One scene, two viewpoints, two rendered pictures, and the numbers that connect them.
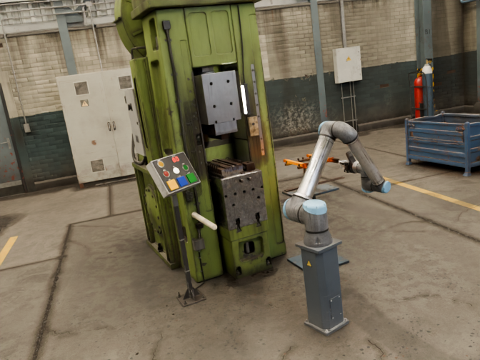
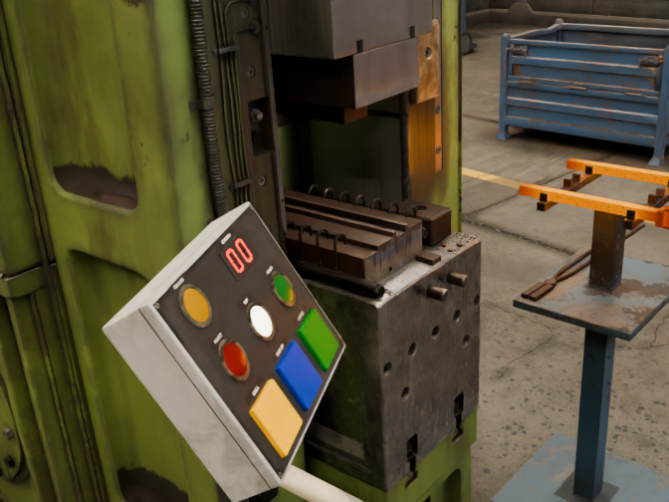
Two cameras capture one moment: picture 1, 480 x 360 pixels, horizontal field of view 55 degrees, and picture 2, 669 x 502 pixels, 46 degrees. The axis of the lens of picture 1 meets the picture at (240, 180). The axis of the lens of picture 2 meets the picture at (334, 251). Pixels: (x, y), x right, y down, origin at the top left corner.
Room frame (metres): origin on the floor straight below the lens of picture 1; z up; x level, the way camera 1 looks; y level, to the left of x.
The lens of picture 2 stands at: (2.48, 0.78, 1.61)
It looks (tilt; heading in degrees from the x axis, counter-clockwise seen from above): 24 degrees down; 335
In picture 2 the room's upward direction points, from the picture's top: 4 degrees counter-clockwise
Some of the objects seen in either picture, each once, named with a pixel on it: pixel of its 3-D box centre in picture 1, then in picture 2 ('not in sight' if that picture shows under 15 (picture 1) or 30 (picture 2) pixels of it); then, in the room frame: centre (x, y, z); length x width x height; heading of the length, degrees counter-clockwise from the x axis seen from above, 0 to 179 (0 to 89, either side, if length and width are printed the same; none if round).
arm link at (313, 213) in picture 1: (314, 214); not in sight; (2.82, -0.45, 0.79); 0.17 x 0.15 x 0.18; 31
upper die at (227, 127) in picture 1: (216, 126); (302, 63); (3.95, 0.14, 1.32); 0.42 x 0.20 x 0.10; 24
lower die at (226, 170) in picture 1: (222, 166); (315, 230); (3.95, 0.14, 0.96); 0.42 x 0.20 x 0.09; 24
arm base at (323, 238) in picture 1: (317, 234); not in sight; (2.82, -0.45, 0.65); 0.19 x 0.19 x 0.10
